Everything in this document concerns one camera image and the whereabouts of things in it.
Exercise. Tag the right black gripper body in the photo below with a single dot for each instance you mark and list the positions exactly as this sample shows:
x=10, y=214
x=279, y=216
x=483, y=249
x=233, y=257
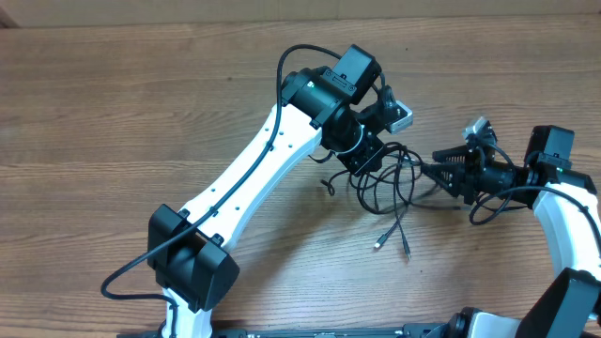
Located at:
x=474, y=181

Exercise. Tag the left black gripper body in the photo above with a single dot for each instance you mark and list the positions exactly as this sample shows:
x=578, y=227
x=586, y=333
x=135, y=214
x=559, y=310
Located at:
x=362, y=154

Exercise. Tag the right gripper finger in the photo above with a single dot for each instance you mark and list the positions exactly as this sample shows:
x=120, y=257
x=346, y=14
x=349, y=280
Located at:
x=454, y=154
x=443, y=174

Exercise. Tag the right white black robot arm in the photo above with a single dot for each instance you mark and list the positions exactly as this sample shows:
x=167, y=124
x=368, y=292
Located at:
x=562, y=200

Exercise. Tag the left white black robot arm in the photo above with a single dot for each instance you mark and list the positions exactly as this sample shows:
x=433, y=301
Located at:
x=189, y=248

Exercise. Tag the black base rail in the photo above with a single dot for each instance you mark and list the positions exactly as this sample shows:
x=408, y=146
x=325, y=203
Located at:
x=328, y=332

